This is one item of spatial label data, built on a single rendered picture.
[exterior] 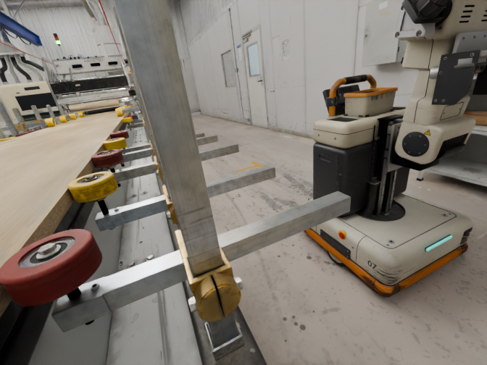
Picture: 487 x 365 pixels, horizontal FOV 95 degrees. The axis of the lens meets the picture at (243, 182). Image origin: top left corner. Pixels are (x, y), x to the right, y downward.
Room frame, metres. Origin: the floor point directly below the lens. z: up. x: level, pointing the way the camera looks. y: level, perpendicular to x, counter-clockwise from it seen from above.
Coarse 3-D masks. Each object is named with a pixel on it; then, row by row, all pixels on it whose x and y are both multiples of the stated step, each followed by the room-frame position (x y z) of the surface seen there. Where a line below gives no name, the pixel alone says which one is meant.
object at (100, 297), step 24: (336, 192) 0.36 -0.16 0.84; (288, 216) 0.30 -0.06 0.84; (312, 216) 0.30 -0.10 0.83; (336, 216) 0.32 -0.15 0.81; (240, 240) 0.26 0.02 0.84; (264, 240) 0.27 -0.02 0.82; (144, 264) 0.23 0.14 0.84; (168, 264) 0.23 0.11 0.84; (96, 288) 0.20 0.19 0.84; (120, 288) 0.20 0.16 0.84; (144, 288) 0.21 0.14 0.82; (72, 312) 0.18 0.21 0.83; (96, 312) 0.19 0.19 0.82
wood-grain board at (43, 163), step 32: (64, 128) 1.91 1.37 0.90; (96, 128) 1.53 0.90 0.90; (0, 160) 0.83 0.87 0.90; (32, 160) 0.74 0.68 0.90; (64, 160) 0.67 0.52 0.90; (0, 192) 0.44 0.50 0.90; (32, 192) 0.41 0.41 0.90; (64, 192) 0.39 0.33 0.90; (0, 224) 0.29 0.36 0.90; (32, 224) 0.28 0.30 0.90; (0, 256) 0.21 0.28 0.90; (0, 288) 0.17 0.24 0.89
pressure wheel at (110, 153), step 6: (114, 150) 0.69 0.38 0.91; (96, 156) 0.63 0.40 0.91; (102, 156) 0.63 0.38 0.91; (108, 156) 0.63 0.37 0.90; (114, 156) 0.64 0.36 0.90; (120, 156) 0.66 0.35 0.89; (96, 162) 0.63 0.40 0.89; (102, 162) 0.62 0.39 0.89; (108, 162) 0.63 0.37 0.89; (114, 162) 0.64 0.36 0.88; (120, 162) 0.65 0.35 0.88; (108, 168) 0.65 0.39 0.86; (114, 168) 0.67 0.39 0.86
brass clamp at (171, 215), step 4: (164, 188) 0.50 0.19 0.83; (164, 192) 0.48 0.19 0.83; (168, 200) 0.43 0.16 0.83; (168, 204) 0.42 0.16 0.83; (172, 204) 0.42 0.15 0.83; (168, 208) 0.41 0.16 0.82; (172, 208) 0.40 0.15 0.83; (168, 212) 0.41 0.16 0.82; (172, 212) 0.40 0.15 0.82; (168, 216) 0.40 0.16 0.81; (172, 216) 0.40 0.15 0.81; (172, 220) 0.40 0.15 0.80; (176, 220) 0.40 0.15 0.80; (176, 224) 0.40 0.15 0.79
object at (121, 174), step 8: (232, 144) 0.81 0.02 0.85; (200, 152) 0.76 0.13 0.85; (208, 152) 0.76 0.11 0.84; (216, 152) 0.77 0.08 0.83; (224, 152) 0.78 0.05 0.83; (232, 152) 0.79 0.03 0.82; (128, 168) 0.68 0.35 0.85; (136, 168) 0.67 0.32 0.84; (144, 168) 0.68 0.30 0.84; (152, 168) 0.69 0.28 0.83; (120, 176) 0.65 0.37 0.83; (128, 176) 0.66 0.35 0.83; (136, 176) 0.67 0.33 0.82
